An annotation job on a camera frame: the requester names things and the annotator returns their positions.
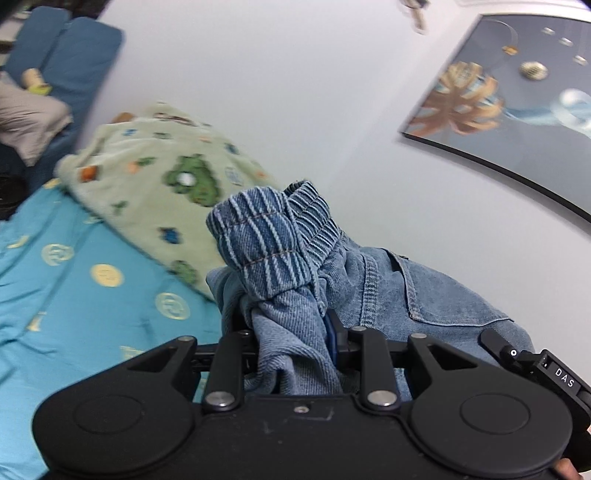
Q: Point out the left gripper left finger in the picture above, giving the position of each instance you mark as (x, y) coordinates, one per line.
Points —
(226, 364)

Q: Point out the blue denim jeans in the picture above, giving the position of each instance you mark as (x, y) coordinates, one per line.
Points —
(288, 266)

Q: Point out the beige pillow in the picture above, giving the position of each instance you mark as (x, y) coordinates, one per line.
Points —
(29, 122)

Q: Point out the person's hand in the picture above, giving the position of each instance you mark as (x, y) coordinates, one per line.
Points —
(566, 470)

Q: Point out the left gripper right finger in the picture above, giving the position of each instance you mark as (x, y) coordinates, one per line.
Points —
(367, 353)

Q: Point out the blue quilted headboard cushion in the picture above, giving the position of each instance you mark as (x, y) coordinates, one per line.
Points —
(74, 56)

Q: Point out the teal smiley bed sheet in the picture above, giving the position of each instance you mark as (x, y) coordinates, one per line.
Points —
(75, 300)

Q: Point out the yellow plush toy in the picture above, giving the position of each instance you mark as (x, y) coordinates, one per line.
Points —
(33, 81)

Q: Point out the framed leaf picture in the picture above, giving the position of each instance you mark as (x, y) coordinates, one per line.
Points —
(515, 97)

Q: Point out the green dinosaur fleece blanket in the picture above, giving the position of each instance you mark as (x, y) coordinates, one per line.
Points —
(155, 178)

